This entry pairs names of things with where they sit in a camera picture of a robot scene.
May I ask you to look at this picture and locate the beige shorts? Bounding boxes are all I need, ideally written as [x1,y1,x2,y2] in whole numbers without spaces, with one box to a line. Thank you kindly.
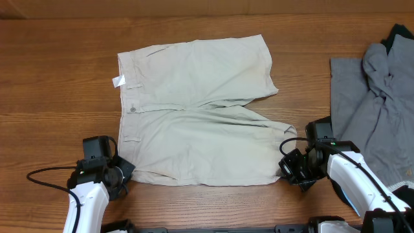
[118,35,297,186]

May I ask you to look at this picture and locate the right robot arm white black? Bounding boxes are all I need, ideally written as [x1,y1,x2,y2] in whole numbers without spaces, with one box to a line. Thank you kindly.
[279,116,413,233]

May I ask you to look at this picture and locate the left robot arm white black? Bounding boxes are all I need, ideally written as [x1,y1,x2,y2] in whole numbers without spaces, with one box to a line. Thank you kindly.
[63,136,135,233]

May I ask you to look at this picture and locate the light blue cloth piece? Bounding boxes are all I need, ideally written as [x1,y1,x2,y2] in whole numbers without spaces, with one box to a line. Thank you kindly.
[341,189,361,217]

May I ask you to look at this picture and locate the grey garment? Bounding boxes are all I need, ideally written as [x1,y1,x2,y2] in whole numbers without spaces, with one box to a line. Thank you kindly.
[329,34,414,192]

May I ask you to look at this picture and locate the black garment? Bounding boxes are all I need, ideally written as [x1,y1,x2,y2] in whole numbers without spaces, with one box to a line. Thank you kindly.
[332,23,414,211]

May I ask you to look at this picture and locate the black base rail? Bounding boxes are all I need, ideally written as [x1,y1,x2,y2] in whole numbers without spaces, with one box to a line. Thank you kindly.
[100,219,316,233]

